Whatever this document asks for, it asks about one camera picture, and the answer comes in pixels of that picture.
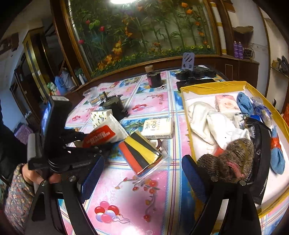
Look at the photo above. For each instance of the light blue knitted cloth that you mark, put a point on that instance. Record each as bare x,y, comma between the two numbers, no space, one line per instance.
245,105

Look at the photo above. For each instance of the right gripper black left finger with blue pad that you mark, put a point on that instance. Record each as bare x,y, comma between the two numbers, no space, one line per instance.
75,187

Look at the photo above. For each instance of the white yellow rolled poster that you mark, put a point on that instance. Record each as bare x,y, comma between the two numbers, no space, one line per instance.
219,27

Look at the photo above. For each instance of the white cloth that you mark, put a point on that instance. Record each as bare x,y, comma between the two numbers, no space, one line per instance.
212,126

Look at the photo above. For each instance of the red white tissue pack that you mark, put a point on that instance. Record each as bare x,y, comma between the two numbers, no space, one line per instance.
109,131

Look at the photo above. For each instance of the black camera device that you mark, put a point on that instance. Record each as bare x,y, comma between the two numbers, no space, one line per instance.
198,72

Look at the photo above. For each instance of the dotted tissue box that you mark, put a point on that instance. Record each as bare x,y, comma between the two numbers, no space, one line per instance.
99,117

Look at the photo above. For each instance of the clear plastic cup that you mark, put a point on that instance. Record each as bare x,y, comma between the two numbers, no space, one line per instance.
92,95

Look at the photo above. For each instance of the blue white patterned plastic bag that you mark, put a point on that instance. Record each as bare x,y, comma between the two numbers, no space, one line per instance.
262,111

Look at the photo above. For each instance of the flower picture glass panel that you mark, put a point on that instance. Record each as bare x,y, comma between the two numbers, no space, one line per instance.
117,34

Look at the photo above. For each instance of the floral pink tablecloth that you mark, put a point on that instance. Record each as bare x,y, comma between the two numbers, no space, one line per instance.
163,202

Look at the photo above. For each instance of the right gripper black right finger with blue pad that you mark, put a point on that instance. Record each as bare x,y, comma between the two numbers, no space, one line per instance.
241,215

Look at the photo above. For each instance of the black small device on table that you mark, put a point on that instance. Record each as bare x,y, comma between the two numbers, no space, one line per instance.
115,104

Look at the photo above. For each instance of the person left hand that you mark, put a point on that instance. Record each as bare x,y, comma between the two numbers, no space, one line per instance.
31,176

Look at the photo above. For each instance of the pink tissue pack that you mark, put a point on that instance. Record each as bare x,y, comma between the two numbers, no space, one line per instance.
227,105

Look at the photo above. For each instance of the striped red yellow black pack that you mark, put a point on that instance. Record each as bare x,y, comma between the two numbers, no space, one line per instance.
140,154

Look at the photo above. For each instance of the brown fuzzy slipper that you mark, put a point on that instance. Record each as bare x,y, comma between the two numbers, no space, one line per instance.
233,164

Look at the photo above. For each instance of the black cylindrical cup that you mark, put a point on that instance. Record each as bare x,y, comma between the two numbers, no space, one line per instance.
154,79

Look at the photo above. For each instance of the purple phone stand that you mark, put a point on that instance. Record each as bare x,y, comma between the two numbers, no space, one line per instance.
188,61

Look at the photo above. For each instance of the blue red glove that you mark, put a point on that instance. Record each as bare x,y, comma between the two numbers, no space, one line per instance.
277,161

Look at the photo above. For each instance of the purple bottle pair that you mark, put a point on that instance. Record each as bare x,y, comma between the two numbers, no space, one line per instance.
238,50

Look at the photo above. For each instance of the black plastic bag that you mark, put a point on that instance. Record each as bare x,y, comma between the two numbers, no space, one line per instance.
260,135

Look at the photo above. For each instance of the white face tissue pack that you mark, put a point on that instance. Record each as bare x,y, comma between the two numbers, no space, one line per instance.
158,128

